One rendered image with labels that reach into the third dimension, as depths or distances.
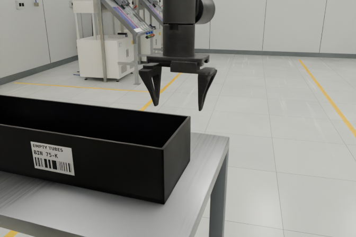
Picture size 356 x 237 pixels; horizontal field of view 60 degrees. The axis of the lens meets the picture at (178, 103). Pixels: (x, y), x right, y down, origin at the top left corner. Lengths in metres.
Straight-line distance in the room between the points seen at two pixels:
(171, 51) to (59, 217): 0.34
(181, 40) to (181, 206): 0.29
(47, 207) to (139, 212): 0.17
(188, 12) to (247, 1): 6.72
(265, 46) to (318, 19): 1.19
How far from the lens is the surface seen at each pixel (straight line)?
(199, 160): 0.73
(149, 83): 0.57
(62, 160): 0.66
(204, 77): 0.52
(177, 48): 0.53
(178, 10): 0.53
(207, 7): 0.60
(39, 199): 0.66
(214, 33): 7.32
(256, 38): 7.28
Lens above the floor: 1.15
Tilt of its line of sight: 18 degrees down
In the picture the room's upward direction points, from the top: straight up
